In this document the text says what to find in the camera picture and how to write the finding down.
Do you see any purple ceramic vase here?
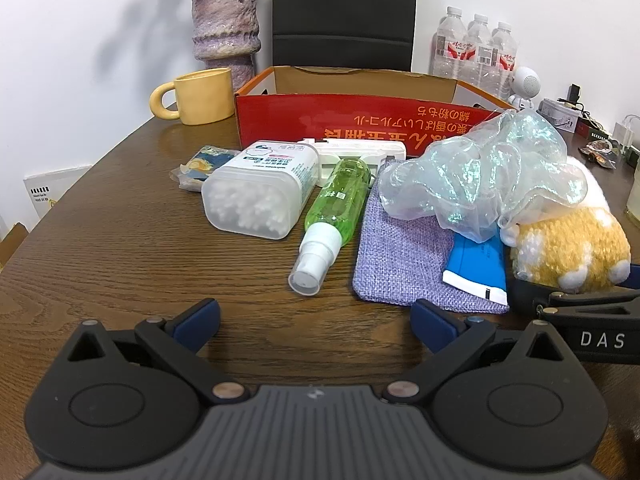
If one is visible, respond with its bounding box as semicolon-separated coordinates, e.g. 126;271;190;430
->
190;0;262;91

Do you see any iridescent plastic bag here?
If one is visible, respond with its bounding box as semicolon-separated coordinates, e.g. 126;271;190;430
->
377;108;591;245

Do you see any clear water bottle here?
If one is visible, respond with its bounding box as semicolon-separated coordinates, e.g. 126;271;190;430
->
431;6;471;78
487;21;517;98
465;12;493;86

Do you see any blue white tube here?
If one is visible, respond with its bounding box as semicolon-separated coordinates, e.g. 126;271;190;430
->
442;232;508;307

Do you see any dark small box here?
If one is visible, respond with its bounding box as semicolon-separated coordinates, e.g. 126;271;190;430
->
575;121;613;140

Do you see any colourful snack wrapper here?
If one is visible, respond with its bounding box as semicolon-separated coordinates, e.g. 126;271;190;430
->
580;140;618;167

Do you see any white tin box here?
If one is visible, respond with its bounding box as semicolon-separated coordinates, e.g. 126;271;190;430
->
537;97;583;133

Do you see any blue yellow snack packet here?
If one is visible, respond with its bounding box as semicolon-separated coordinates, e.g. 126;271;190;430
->
170;145;242;192

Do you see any yellow plush toy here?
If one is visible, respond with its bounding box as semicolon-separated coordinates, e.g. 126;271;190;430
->
500;155;632;293

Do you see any green spray bottle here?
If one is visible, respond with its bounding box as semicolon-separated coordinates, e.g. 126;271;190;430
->
288;156;372;296

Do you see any white folding phone holder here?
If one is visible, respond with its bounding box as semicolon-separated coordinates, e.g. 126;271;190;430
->
297;137;407;183

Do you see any white cotton swab box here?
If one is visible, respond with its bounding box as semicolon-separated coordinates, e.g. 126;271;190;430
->
201;138;319;239

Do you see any purple fabric pouch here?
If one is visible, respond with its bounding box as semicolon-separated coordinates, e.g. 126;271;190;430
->
351;159;511;315

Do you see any red cardboard box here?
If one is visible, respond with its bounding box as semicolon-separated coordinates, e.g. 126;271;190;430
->
234;65;516;158

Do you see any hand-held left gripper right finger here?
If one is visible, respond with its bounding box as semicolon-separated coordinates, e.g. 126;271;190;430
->
381;298;582;406

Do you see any white charger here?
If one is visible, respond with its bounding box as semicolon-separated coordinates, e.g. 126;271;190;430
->
610;114;640;146

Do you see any white robot figurine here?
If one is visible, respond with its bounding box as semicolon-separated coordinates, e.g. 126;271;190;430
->
507;66;543;111

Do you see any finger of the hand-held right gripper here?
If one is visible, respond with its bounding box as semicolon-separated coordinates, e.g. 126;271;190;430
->
510;278;640;321

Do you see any white paper box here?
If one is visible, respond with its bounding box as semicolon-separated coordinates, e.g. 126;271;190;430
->
22;164;93;221

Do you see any black chair back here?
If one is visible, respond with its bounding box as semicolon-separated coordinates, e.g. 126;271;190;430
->
271;0;418;73

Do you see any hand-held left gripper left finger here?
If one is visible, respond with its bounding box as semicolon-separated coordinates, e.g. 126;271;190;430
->
59;298;251;406

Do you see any yellow mug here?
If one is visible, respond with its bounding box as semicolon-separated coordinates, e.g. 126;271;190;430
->
150;67;236;126

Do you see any brown cardboard piece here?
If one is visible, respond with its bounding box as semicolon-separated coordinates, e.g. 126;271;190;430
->
0;222;30;267

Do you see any glass of cloudy drink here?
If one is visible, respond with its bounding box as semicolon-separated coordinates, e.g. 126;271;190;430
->
624;170;640;218

